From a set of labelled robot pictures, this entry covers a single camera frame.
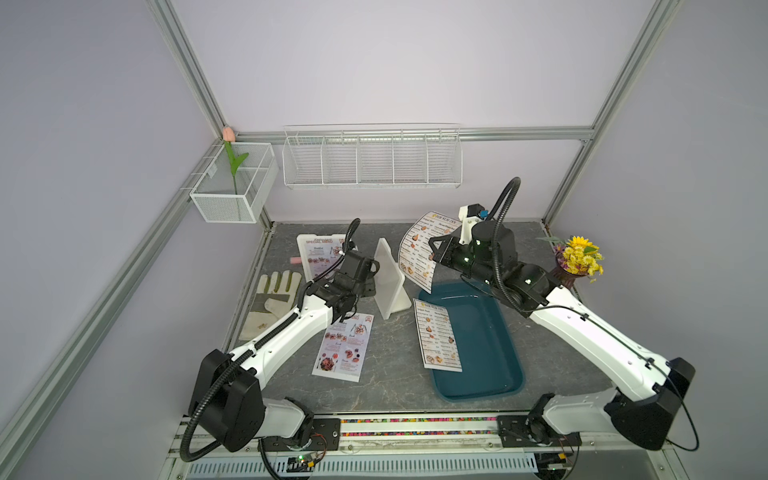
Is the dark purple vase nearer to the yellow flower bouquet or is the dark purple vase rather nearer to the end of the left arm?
the yellow flower bouquet

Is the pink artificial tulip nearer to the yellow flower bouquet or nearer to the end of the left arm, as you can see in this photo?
the end of the left arm

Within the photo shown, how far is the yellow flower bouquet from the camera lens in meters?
0.79
